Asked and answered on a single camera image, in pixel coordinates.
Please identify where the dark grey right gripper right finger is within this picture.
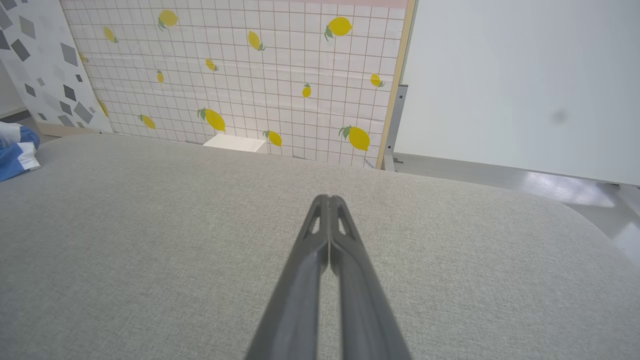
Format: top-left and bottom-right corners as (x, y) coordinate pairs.
(329, 195), (412, 360)

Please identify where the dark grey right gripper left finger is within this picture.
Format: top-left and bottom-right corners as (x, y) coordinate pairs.
(245, 194), (331, 360)

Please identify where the blue cloth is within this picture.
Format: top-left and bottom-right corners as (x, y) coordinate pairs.
(0, 121), (42, 182)

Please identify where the white box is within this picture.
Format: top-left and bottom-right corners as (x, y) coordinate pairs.
(203, 133), (267, 154)

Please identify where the lemon print grid board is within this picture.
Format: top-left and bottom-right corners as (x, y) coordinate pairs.
(59, 0), (418, 171)

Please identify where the white partition panel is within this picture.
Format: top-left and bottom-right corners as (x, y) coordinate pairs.
(394, 0), (640, 187)

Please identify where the white panel with grey shapes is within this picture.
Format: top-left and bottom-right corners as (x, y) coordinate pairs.
(0, 0), (115, 135)

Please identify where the grey metal bracket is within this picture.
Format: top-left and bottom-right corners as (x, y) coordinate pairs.
(384, 84), (409, 172)

